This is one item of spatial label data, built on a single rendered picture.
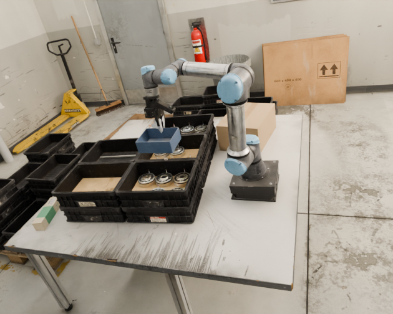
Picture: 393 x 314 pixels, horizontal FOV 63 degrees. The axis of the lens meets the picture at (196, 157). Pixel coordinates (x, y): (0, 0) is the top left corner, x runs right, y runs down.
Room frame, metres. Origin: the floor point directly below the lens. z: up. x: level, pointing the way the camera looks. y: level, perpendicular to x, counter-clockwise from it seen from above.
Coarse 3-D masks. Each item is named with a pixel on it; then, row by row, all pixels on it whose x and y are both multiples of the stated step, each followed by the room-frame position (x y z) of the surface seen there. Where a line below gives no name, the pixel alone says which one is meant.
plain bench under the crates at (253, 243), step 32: (128, 128) 2.71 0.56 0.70; (288, 128) 2.10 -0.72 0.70; (224, 160) 1.85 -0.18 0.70; (288, 160) 1.69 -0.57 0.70; (224, 192) 1.51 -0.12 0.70; (288, 192) 1.39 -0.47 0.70; (64, 224) 1.52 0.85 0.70; (96, 224) 1.46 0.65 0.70; (128, 224) 1.40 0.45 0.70; (160, 224) 1.34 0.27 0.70; (192, 224) 1.29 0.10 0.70; (224, 224) 1.24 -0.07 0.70; (256, 224) 1.19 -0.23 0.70; (288, 224) 1.15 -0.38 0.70; (32, 256) 1.45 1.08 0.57; (64, 256) 1.27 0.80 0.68; (96, 256) 1.21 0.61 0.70; (128, 256) 1.16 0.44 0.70; (160, 256) 1.12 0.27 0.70; (192, 256) 1.08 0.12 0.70; (224, 256) 1.04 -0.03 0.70; (256, 256) 1.00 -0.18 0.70; (288, 256) 0.96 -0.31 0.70; (64, 288) 1.50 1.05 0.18; (288, 288) 0.82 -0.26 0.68
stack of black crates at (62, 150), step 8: (48, 136) 3.22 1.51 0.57; (56, 136) 3.21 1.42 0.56; (64, 136) 3.17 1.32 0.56; (40, 144) 3.10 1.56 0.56; (48, 144) 3.18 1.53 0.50; (56, 144) 2.94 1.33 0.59; (64, 144) 3.03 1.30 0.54; (72, 144) 3.10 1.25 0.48; (24, 152) 2.90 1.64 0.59; (32, 152) 2.98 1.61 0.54; (40, 152) 3.05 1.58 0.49; (48, 152) 2.80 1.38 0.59; (56, 152) 2.90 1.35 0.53; (64, 152) 2.97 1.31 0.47; (32, 160) 2.87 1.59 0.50; (40, 160) 2.83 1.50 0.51
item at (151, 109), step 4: (156, 96) 1.63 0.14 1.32; (148, 100) 1.66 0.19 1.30; (152, 100) 1.66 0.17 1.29; (148, 104) 1.65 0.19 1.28; (152, 104) 1.64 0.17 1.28; (144, 108) 1.65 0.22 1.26; (148, 108) 1.63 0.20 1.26; (152, 108) 1.62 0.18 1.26; (156, 108) 1.62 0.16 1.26; (160, 108) 1.65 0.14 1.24; (148, 112) 1.64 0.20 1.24; (152, 112) 1.63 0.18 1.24; (160, 112) 1.64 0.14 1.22; (148, 116) 1.63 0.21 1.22; (152, 116) 1.63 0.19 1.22; (160, 116) 1.63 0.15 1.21
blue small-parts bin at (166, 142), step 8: (152, 128) 1.65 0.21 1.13; (168, 128) 1.61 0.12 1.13; (176, 128) 1.60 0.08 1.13; (144, 136) 1.62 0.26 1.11; (152, 136) 1.66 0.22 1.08; (160, 136) 1.64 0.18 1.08; (168, 136) 1.62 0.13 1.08; (176, 136) 1.54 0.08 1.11; (136, 144) 1.53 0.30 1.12; (144, 144) 1.51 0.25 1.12; (152, 144) 1.49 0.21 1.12; (160, 144) 1.48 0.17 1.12; (168, 144) 1.46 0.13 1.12; (176, 144) 1.52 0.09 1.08; (144, 152) 1.52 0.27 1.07; (152, 152) 1.50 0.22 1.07; (160, 152) 1.48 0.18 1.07; (168, 152) 1.46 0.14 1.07
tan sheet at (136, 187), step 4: (156, 176) 1.63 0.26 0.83; (136, 184) 1.58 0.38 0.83; (156, 184) 1.54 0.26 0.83; (172, 184) 1.51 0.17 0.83; (136, 188) 1.54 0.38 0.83; (140, 188) 1.54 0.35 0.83; (144, 188) 1.53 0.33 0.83; (148, 188) 1.52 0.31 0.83; (152, 188) 1.51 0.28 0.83; (164, 188) 1.49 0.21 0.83; (168, 188) 1.48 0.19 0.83; (172, 188) 1.47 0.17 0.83; (184, 188) 1.45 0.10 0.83
